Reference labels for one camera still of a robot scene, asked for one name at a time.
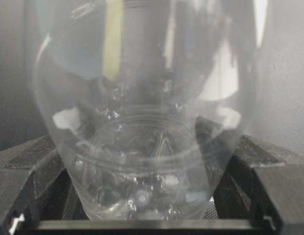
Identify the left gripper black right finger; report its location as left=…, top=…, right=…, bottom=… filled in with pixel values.
left=194, top=116, right=304, bottom=235

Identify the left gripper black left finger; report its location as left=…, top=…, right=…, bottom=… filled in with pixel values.
left=0, top=136, right=86, bottom=235

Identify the clear plastic bottle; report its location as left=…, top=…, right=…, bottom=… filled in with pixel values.
left=33, top=0, right=269, bottom=221

